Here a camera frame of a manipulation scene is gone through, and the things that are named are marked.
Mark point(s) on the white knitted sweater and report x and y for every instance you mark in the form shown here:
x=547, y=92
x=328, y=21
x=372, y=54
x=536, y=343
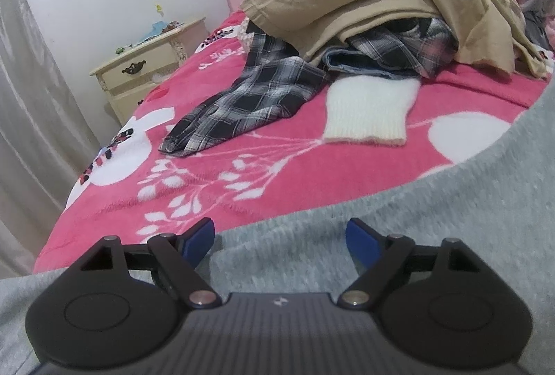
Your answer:
x=368, y=110

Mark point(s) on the pink floral blanket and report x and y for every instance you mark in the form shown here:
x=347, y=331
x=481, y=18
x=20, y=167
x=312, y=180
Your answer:
x=243, y=184

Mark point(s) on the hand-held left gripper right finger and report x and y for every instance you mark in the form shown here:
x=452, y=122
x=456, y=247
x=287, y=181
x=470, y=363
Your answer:
x=364, y=240

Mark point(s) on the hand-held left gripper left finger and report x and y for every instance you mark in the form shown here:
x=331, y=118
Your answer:
x=197, y=243

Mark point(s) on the blue jeans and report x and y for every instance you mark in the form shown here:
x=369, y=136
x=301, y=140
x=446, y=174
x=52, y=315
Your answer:
x=360, y=65

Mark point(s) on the cream nightstand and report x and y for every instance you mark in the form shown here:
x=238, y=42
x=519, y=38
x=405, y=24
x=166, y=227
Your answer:
x=138, y=71

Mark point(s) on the dark plaid shirt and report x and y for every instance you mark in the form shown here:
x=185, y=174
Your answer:
x=256, y=93

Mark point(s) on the grey sweatshirt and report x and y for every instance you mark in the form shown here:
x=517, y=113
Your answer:
x=433, y=236

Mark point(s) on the blue cloth on nightstand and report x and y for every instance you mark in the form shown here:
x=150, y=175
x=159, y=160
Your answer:
x=158, y=29

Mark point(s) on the light plaid shirt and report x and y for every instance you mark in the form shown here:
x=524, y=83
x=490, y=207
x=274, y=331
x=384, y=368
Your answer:
x=399, y=50

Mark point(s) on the grey curtain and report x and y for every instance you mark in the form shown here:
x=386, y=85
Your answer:
x=30, y=97

